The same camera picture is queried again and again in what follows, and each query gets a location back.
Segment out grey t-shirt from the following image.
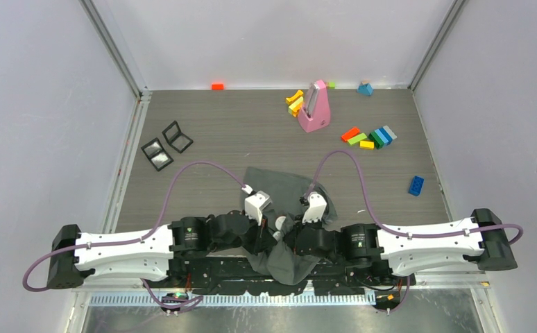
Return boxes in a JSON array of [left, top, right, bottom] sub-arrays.
[[244, 166, 340, 286]]

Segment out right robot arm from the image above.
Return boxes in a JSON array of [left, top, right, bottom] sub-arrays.
[[284, 208, 518, 285]]

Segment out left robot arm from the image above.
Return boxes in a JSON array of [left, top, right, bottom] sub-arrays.
[[46, 211, 278, 289]]

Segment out black brooch box near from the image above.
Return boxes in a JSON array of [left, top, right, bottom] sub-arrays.
[[141, 137, 174, 171]]

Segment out black brooch box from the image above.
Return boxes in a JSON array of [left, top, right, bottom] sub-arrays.
[[162, 121, 194, 153], [141, 137, 174, 171]]

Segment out black brooch box far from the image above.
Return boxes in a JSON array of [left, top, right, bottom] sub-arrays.
[[162, 121, 194, 153]]

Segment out small yellow block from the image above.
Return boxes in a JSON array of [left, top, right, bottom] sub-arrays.
[[359, 140, 375, 150]]

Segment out lime green block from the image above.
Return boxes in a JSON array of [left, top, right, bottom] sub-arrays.
[[347, 133, 368, 146]]

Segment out orange long block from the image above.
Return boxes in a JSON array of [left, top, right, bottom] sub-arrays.
[[341, 127, 360, 142]]

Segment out blue flat brick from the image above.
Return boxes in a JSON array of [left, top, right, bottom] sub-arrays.
[[408, 176, 425, 196]]

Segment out pink metronome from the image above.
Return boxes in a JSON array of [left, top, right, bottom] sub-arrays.
[[297, 80, 331, 133]]

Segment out stacked blue green bricks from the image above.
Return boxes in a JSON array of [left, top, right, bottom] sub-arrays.
[[368, 126, 397, 149]]

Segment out yellow curved blocks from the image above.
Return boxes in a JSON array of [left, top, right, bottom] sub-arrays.
[[285, 90, 304, 117]]

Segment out blue triangular block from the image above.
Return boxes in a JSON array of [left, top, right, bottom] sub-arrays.
[[357, 80, 374, 96]]

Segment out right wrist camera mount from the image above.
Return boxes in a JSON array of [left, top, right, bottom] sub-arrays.
[[301, 191, 327, 223]]

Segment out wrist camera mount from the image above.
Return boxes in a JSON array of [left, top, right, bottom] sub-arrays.
[[241, 185, 272, 226], [301, 191, 327, 223]]

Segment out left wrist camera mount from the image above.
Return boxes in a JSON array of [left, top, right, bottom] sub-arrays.
[[241, 185, 272, 226]]

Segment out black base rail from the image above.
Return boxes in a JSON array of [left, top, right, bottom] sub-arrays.
[[85, 256, 490, 311]]

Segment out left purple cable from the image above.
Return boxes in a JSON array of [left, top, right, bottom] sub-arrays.
[[22, 160, 255, 316]]

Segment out red block by wall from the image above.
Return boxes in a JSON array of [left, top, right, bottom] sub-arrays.
[[211, 82, 225, 90]]

